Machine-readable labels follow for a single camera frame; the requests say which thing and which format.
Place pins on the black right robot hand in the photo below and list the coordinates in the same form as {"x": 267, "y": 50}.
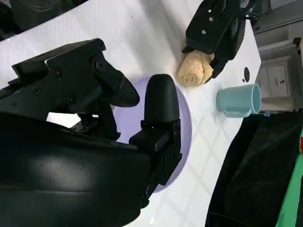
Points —
{"x": 59, "y": 170}

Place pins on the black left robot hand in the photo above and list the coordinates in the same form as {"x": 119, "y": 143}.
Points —
{"x": 208, "y": 26}

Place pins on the beige towel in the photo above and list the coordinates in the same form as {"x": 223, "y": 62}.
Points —
{"x": 191, "y": 71}

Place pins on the pale green mug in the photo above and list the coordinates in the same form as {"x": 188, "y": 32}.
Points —
{"x": 236, "y": 101}

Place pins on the white cabinet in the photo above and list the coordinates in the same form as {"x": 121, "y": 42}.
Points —
{"x": 274, "y": 80}

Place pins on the beige panel with black clamp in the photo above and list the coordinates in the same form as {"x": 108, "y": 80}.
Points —
{"x": 298, "y": 45}

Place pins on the lilac plate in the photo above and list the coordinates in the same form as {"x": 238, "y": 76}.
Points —
{"x": 185, "y": 132}

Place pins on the black cloth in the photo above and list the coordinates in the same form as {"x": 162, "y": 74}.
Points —
{"x": 260, "y": 165}

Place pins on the black robot body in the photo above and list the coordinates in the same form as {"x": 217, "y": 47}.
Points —
{"x": 23, "y": 14}

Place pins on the green cloth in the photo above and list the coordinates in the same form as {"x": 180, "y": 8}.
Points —
{"x": 293, "y": 201}

